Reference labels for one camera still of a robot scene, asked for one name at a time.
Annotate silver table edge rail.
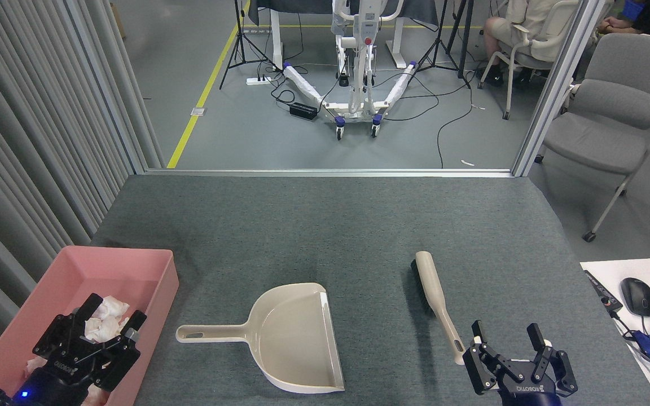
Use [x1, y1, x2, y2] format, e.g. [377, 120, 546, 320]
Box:
[144, 168, 515, 179]

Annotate black tripod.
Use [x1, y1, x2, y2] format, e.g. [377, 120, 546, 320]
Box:
[219, 0, 280, 91]
[410, 0, 475, 90]

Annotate silver post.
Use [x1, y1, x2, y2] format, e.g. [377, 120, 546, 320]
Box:
[511, 0, 608, 178]

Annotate beige plastic dustpan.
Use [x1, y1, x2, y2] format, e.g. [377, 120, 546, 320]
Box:
[175, 282, 345, 394]

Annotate white office chair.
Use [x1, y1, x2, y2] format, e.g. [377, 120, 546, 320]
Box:
[477, 0, 582, 120]

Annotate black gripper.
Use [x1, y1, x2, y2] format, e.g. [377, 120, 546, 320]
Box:
[12, 293, 148, 406]
[462, 320, 579, 406]

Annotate seated person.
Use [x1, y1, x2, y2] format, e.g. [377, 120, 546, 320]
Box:
[483, 0, 563, 88]

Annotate thin black desk cable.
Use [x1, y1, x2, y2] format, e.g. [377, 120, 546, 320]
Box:
[610, 310, 650, 391]

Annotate black flat control device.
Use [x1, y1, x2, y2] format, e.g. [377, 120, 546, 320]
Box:
[583, 270, 623, 314]

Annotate pink plastic bin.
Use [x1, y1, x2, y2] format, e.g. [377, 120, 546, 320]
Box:
[0, 245, 180, 406]

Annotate white-legged desk with dark cloth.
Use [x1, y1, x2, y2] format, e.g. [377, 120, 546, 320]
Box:
[246, 0, 441, 71]

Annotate black power adapter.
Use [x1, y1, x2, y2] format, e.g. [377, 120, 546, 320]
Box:
[289, 102, 319, 120]

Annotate long black floor cable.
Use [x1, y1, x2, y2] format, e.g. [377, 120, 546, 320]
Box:
[437, 73, 475, 169]

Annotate white stand on wheels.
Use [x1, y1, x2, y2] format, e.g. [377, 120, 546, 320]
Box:
[282, 0, 419, 140]

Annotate beige hand brush black bristles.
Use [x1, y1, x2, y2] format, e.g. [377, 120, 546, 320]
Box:
[411, 251, 468, 366]

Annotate grey padded chair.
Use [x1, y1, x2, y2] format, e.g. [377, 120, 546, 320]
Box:
[535, 33, 650, 243]

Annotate grey ribbed partition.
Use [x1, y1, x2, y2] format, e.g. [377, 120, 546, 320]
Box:
[0, 0, 165, 384]

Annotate black computer mouse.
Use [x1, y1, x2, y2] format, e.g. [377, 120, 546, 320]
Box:
[620, 277, 650, 317]

